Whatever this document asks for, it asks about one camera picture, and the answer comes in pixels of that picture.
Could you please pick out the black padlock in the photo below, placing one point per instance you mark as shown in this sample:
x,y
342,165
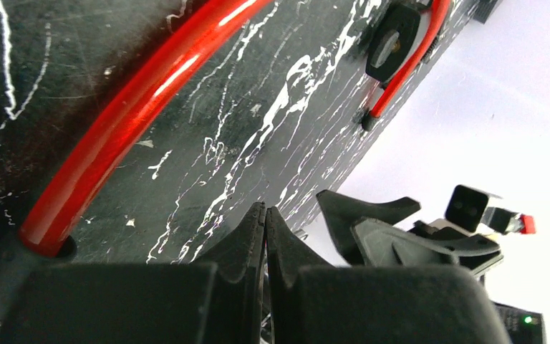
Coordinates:
x,y
394,41

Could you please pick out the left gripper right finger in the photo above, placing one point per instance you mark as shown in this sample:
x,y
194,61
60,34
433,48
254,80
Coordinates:
x,y
313,301

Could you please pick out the red cable lock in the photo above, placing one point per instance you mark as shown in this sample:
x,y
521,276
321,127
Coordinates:
x,y
130,113

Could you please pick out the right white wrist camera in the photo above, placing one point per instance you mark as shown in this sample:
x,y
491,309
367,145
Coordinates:
x,y
472,211

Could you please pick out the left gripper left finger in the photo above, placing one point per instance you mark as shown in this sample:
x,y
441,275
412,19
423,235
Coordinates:
x,y
215,299

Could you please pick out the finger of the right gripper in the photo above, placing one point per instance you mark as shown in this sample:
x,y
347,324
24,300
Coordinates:
x,y
342,212
381,244

